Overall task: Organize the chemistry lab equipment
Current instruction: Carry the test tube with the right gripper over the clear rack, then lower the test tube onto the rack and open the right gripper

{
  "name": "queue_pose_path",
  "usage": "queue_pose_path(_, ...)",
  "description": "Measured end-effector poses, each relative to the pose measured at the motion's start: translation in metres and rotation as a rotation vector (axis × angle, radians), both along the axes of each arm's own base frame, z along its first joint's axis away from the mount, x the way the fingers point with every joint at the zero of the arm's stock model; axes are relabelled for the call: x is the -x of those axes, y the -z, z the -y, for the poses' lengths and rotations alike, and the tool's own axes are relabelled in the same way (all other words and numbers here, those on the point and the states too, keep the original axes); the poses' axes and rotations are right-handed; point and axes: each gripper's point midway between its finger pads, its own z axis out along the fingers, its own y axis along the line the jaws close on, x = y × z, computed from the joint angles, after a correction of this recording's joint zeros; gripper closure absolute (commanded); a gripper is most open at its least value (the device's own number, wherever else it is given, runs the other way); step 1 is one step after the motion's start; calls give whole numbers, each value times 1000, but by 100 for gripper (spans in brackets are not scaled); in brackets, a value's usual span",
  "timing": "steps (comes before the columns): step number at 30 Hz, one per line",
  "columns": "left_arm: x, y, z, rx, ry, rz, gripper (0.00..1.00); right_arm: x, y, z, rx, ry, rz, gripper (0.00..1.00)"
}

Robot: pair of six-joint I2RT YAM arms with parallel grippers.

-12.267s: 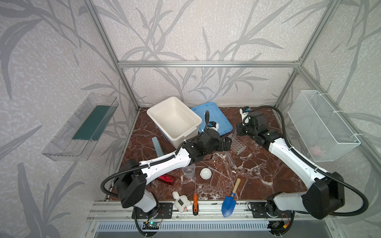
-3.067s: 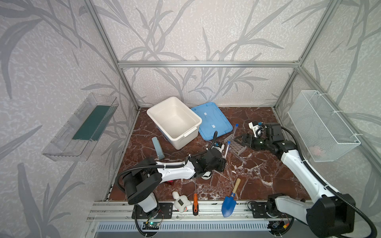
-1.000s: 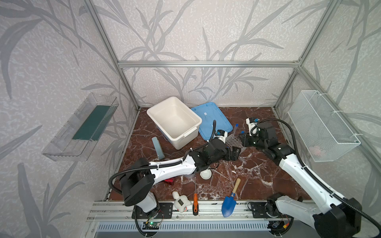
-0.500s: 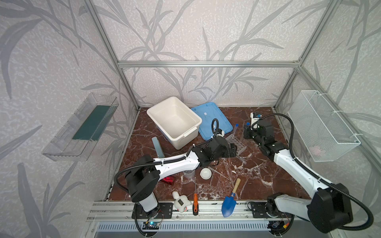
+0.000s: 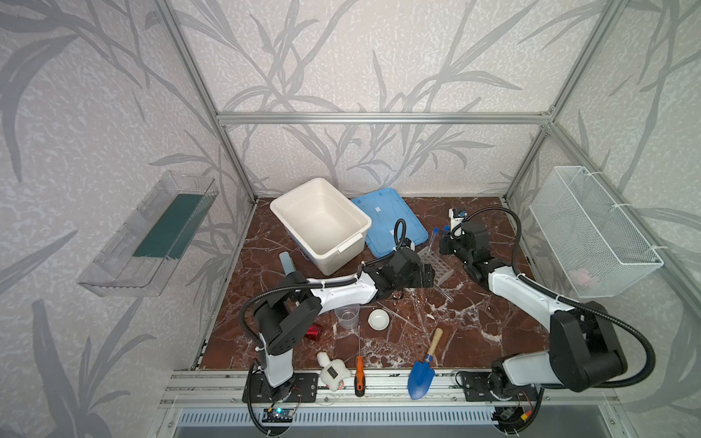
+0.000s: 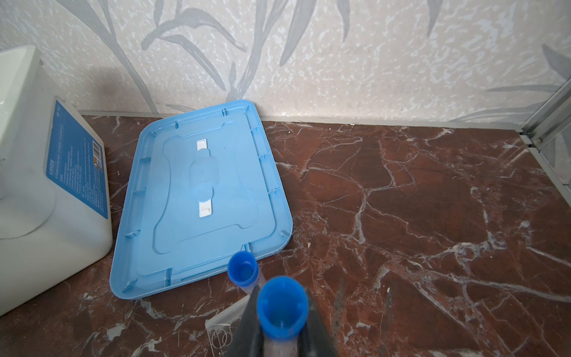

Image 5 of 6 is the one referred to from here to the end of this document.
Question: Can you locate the blue capped test tube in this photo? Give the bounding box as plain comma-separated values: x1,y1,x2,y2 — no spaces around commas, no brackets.
427,227,441,257

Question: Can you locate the clear acrylic test tube rack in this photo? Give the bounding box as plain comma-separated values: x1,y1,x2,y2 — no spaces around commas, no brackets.
418,247,454,287

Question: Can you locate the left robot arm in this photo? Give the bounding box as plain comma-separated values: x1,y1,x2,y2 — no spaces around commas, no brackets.
239,246,436,389

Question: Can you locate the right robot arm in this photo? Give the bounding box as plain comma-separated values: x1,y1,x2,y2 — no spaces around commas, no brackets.
439,221,628,396

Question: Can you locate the glass stirring rod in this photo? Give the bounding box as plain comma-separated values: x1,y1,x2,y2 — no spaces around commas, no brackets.
379,299,436,332

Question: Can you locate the small white bowl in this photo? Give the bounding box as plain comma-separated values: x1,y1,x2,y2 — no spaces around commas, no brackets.
368,308,391,331

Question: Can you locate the blue plastic bin lid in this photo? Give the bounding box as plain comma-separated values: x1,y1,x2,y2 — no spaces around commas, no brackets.
352,188,429,258

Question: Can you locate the clear measuring cup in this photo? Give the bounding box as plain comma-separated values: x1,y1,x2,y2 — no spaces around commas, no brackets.
334,304,360,330

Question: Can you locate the white plastic bin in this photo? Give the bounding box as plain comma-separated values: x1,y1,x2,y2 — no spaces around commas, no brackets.
270,178,372,276

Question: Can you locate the blue garden trowel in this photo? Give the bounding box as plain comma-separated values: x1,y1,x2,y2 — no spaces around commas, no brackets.
407,328,444,401

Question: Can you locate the red small object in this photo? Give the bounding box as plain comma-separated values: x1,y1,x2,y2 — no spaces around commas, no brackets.
305,323,323,341

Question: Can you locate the pink object in basket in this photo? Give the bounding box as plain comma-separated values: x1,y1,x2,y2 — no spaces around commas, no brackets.
568,268,595,288

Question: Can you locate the grey-blue flat tool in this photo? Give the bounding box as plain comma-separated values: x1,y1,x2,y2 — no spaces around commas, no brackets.
279,252,296,276

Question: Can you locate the green circuit board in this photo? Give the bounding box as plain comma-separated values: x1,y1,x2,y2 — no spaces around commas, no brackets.
261,407,296,423

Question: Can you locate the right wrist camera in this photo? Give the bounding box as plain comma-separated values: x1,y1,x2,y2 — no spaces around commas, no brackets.
448,208,467,235

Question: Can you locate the orange handled screwdriver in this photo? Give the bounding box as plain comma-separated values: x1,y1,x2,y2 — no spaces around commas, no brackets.
354,333,366,397

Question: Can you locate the white wire basket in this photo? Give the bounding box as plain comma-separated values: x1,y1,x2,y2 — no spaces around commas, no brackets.
529,166,664,299

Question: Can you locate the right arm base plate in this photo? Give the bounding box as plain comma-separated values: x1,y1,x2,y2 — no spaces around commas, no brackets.
456,370,539,403

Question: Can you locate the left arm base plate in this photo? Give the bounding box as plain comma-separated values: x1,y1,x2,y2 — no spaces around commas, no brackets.
243,370,319,403

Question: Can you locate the aluminium frame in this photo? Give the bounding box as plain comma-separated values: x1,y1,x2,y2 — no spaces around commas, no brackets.
175,1,700,412

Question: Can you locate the clear wall shelf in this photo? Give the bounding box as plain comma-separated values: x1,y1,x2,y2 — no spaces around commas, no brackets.
77,171,219,297

